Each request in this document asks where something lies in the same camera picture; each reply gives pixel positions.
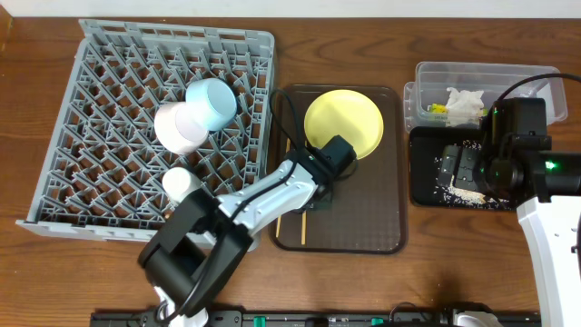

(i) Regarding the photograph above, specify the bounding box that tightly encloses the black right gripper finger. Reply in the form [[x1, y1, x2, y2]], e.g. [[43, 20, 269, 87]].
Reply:
[[455, 148, 479, 190], [437, 145, 462, 186]]

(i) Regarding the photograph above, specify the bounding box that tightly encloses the wooden chopstick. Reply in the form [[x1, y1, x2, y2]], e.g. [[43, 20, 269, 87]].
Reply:
[[275, 138, 291, 239], [300, 210, 308, 246]]

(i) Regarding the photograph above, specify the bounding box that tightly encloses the yellow round plate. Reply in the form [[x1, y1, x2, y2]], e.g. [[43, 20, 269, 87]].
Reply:
[[304, 89, 384, 159]]

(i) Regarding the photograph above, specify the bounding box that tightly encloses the light blue bowl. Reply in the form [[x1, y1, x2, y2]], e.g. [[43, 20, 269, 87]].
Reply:
[[185, 78, 237, 132]]

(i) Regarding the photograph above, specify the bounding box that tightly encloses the pink white bowl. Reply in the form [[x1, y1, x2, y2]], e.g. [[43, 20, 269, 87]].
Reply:
[[154, 102, 209, 155]]

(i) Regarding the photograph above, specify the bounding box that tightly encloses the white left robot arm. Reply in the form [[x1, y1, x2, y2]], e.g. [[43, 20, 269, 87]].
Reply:
[[138, 135, 357, 326]]

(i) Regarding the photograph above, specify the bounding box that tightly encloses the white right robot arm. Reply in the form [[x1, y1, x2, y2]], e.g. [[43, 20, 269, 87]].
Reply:
[[409, 98, 580, 326]]

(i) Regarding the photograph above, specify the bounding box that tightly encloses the black waste tray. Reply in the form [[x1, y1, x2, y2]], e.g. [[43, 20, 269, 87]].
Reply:
[[409, 125, 518, 211]]

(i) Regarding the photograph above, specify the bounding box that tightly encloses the spilled rice food waste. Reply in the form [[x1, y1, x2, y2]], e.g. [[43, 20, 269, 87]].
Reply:
[[432, 140, 509, 210]]

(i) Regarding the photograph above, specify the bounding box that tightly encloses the clear plastic waste bin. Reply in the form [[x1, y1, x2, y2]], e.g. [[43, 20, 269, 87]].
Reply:
[[403, 62, 558, 132]]

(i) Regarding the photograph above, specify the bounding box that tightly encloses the grey plastic dishwasher rack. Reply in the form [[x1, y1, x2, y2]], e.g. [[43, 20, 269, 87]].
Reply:
[[20, 19, 276, 242]]

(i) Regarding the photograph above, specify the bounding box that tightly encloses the yellow green wrapper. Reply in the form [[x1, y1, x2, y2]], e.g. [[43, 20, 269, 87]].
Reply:
[[428, 104, 448, 123]]

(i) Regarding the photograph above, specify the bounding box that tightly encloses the dark brown serving tray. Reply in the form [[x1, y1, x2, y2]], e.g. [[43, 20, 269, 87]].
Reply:
[[268, 86, 408, 255]]

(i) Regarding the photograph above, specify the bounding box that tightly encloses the crumpled white napkin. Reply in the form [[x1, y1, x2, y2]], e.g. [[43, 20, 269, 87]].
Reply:
[[445, 87, 485, 127]]

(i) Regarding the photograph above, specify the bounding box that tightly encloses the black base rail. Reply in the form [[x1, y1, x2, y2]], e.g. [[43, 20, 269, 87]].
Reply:
[[89, 302, 541, 327]]

